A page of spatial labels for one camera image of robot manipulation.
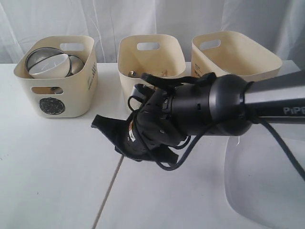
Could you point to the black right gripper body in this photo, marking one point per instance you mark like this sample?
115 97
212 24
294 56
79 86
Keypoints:
152 126

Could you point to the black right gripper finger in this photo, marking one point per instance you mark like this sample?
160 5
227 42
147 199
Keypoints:
163 154
115 130

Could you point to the wooden chopstick short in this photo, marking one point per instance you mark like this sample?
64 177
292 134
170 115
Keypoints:
106 179

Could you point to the steel mug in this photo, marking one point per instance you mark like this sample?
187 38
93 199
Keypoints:
56 90
76 64

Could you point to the white ceramic bowl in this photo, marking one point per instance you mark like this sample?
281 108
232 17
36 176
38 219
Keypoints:
57 66

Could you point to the white square plate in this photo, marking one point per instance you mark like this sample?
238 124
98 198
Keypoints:
262 185

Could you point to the stainless steel bowl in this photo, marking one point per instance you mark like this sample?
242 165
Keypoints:
41 54

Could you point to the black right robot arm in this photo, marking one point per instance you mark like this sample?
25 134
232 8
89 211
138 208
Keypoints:
175 113

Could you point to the cream bin circle mark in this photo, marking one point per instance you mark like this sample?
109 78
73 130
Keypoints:
78 89

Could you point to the cream bin triangle mark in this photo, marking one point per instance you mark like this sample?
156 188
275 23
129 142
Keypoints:
157 54

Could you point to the cream bin square mark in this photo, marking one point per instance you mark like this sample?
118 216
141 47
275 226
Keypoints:
231 52

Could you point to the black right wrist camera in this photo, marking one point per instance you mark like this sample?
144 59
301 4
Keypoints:
142 92

